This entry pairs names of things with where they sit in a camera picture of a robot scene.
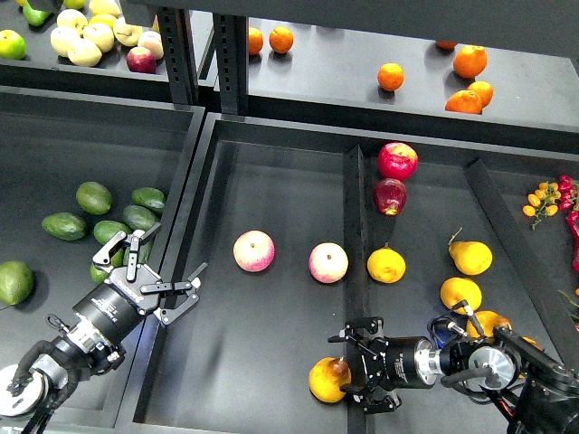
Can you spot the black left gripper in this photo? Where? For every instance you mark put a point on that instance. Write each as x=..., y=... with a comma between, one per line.
x=134, y=291

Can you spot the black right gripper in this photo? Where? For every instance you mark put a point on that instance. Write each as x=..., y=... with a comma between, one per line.
x=394, y=363

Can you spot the dark green avocado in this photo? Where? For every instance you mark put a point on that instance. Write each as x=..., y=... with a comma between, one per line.
x=143, y=254

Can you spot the yellow pear brown top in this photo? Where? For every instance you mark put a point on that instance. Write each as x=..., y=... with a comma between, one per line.
x=326, y=378

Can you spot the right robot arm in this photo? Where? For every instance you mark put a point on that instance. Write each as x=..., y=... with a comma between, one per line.
x=531, y=390

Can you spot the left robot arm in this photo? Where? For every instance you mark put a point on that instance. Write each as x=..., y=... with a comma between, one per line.
x=50, y=372

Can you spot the green avocado lower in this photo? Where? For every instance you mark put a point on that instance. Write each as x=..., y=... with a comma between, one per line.
x=98, y=275

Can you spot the green avocado centre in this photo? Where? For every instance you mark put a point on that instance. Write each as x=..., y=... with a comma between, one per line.
x=104, y=230

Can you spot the green avocado upper right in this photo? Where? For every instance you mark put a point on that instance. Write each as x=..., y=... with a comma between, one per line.
x=150, y=198

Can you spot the green avocado far left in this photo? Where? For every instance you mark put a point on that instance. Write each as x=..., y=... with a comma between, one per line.
x=65, y=226

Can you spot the light green avocado top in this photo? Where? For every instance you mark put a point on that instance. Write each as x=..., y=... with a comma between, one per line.
x=94, y=198

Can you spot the round yellow pear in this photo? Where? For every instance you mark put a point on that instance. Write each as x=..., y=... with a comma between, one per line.
x=386, y=265

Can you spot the large light green avocado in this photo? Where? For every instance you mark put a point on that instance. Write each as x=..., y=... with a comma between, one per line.
x=17, y=281

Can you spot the yellow pear brown spot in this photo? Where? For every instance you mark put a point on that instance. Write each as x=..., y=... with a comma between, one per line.
x=488, y=320

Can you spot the yellow pear with stem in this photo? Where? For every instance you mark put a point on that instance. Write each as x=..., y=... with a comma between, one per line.
x=470, y=257

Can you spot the yellow pear lower right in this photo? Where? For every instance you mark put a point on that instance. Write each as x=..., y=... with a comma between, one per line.
x=533, y=343

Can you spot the pale yellow pear front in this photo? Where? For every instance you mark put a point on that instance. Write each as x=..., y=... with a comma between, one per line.
x=84, y=53

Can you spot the pale yellow pear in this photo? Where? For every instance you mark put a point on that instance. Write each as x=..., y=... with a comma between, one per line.
x=62, y=38
x=84, y=53
x=101, y=34
x=127, y=34

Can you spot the pale yellow pear right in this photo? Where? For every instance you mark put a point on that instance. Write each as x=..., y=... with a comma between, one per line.
x=127, y=34

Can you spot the pale yellow pear middle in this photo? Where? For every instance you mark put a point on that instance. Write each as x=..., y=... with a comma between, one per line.
x=101, y=34

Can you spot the pale yellow pear left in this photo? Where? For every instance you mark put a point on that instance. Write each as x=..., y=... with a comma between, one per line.
x=62, y=38

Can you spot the black tray divider left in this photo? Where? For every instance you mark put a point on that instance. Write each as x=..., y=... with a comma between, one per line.
x=356, y=284

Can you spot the pink apple right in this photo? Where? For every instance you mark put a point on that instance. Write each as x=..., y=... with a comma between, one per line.
x=328, y=263

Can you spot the pink apple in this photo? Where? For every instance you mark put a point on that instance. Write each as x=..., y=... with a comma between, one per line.
x=254, y=251
x=328, y=263

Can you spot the pink apple left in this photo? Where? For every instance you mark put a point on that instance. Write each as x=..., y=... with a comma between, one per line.
x=254, y=251

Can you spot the dark red apple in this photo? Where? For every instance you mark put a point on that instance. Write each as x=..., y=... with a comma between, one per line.
x=389, y=196

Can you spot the bright red apple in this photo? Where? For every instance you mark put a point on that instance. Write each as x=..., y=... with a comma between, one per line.
x=397, y=160

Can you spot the red apple on shelf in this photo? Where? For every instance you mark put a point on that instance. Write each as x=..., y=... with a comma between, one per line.
x=142, y=60

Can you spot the orange cherry tomato bunch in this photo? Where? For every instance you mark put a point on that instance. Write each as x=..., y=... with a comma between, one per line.
x=542, y=203

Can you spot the pale peach on shelf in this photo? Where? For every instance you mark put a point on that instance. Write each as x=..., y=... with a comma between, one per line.
x=152, y=41

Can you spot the red chili peppers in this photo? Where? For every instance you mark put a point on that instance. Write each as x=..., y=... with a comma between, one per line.
x=568, y=188

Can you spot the green apple on shelf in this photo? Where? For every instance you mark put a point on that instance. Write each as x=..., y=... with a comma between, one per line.
x=13, y=45

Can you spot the orange front right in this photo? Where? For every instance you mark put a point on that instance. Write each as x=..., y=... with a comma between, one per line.
x=465, y=101

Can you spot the orange on shelf left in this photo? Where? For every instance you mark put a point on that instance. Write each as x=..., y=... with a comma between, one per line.
x=281, y=39

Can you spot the orange on shelf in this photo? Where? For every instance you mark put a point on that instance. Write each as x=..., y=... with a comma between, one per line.
x=390, y=76
x=281, y=39

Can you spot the green pepper on shelf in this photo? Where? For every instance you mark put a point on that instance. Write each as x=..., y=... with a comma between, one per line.
x=34, y=17

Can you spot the orange on shelf centre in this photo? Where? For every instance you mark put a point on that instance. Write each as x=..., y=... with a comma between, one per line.
x=390, y=76

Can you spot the dark avocado by wall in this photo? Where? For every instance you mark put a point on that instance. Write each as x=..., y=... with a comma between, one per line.
x=138, y=217

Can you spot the black shelf post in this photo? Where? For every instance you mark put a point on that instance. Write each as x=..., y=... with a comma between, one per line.
x=230, y=40

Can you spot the orange behind post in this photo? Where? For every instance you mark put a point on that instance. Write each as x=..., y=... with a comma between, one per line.
x=255, y=41

